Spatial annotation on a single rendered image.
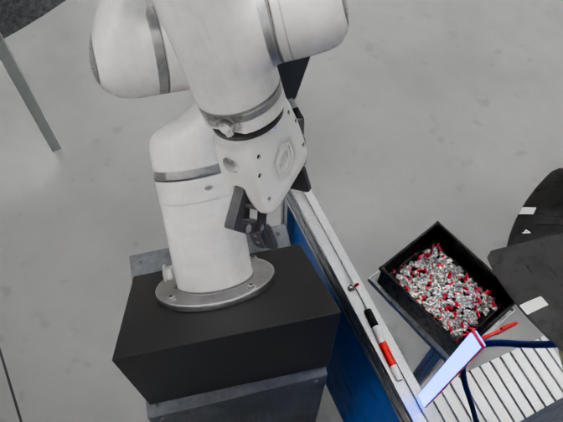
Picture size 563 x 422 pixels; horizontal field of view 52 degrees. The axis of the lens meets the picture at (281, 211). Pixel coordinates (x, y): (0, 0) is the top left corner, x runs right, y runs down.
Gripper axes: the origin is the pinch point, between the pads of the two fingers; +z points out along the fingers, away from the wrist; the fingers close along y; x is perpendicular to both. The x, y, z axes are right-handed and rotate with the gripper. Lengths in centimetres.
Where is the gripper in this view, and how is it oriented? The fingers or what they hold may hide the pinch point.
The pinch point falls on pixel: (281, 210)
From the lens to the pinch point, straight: 68.2
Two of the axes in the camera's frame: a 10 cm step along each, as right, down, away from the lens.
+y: 4.4, -7.4, 5.1
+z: 2.3, 6.4, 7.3
